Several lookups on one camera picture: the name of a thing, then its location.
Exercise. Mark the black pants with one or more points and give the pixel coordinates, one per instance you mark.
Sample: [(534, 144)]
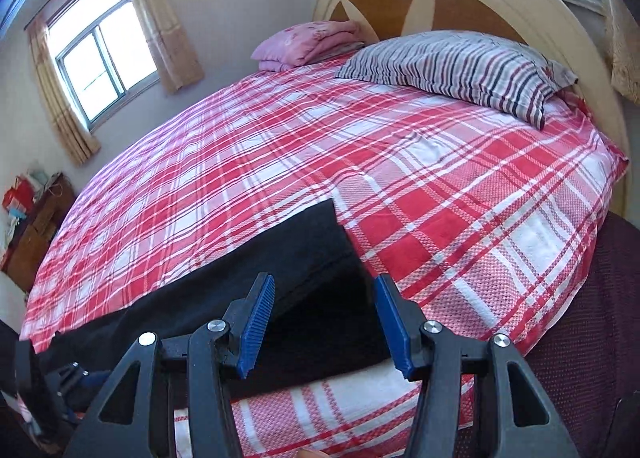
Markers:
[(300, 248)]

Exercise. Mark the beige curtain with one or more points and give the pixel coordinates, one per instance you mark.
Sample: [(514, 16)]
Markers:
[(60, 113), (165, 38)]

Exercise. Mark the cream lace curtain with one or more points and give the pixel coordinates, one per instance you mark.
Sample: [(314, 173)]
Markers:
[(622, 48)]

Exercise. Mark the brown wooden dresser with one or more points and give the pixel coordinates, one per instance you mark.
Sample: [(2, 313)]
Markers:
[(35, 238)]

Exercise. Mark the pink folded blanket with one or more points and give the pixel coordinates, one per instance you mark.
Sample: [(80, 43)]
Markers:
[(305, 43)]

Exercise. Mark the red gift bag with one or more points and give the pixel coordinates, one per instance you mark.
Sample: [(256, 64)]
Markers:
[(15, 198)]

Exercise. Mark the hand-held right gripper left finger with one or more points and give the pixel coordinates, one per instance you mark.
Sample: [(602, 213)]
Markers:
[(257, 323)]

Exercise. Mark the red plaid bed sheet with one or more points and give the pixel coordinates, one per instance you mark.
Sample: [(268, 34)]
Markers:
[(350, 138)]

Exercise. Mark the sliding glass window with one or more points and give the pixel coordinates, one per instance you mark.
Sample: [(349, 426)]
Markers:
[(107, 53)]

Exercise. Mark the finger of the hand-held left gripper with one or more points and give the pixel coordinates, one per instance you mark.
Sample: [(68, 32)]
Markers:
[(75, 383)]

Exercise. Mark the maroon bed base cover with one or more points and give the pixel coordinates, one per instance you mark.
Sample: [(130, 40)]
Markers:
[(590, 338)]

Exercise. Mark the striped pillow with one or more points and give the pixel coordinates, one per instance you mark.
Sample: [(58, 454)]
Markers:
[(450, 68)]

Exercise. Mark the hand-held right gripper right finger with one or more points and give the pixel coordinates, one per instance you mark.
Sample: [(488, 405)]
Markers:
[(392, 328)]

